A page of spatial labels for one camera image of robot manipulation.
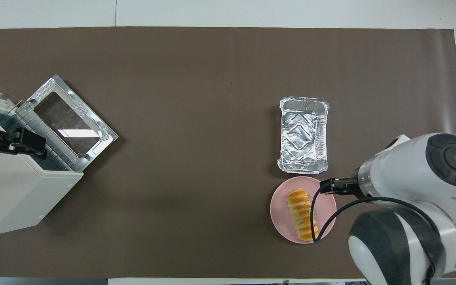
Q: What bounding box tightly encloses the pink round plate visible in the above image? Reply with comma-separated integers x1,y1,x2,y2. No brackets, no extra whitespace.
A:
270,176,337,244

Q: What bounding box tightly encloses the aluminium foil tray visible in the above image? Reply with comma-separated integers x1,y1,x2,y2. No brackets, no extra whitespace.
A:
277,97,330,174

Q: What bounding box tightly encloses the oven wire rack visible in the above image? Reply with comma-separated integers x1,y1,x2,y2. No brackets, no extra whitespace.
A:
14,101,80,171

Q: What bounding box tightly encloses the brown table mat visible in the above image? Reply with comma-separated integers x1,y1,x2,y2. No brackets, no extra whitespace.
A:
0,27,456,279

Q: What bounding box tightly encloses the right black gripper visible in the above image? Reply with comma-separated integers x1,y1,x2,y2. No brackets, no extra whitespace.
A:
320,177,365,196

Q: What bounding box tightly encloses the white toaster oven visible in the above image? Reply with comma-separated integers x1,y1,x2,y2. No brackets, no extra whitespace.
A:
0,75,119,237

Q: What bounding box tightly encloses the golden twisted bread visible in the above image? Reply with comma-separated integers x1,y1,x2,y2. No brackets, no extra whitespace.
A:
287,188,319,242

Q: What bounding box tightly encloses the glass oven door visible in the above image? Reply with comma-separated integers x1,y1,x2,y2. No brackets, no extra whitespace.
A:
26,75,119,173

